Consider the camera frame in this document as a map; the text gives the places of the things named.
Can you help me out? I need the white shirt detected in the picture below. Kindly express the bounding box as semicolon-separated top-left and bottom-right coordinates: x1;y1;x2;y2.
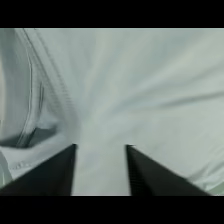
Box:
0;27;224;197

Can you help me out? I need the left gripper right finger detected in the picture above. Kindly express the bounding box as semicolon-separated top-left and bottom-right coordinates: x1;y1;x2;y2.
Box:
125;144;212;197

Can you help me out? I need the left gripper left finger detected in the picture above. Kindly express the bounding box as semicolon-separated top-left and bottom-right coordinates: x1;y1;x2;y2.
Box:
0;143;78;197

